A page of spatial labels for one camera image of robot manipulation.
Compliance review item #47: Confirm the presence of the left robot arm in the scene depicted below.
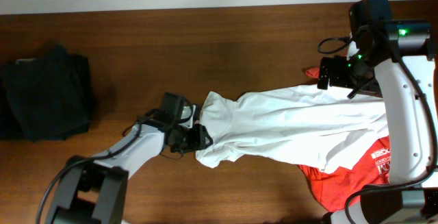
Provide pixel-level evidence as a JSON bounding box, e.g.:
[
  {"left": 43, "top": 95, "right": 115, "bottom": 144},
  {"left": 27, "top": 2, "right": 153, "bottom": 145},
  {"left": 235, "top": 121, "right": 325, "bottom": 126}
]
[{"left": 44, "top": 116, "right": 213, "bottom": 224}]

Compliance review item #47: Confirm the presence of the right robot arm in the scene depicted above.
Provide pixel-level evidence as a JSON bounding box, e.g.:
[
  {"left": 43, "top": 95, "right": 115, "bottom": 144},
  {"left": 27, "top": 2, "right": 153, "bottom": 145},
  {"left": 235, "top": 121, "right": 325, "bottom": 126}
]
[{"left": 318, "top": 0, "right": 437, "bottom": 223}]

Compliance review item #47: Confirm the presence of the folded black clothes stack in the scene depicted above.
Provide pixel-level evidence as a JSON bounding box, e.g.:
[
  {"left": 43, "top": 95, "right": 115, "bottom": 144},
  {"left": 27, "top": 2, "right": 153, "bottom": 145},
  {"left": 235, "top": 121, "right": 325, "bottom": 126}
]
[{"left": 1, "top": 45, "right": 96, "bottom": 142}]

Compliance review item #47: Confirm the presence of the white t-shirt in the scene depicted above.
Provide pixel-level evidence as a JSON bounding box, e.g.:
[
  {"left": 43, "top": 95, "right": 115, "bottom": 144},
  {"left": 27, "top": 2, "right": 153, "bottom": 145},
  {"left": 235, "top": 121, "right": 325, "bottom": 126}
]
[{"left": 196, "top": 85, "right": 389, "bottom": 173}]

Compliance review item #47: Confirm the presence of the red printed t-shirt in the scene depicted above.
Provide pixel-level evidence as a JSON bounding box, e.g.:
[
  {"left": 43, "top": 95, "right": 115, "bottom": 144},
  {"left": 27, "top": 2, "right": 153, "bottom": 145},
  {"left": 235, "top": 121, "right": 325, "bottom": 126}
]
[{"left": 291, "top": 85, "right": 389, "bottom": 211}]

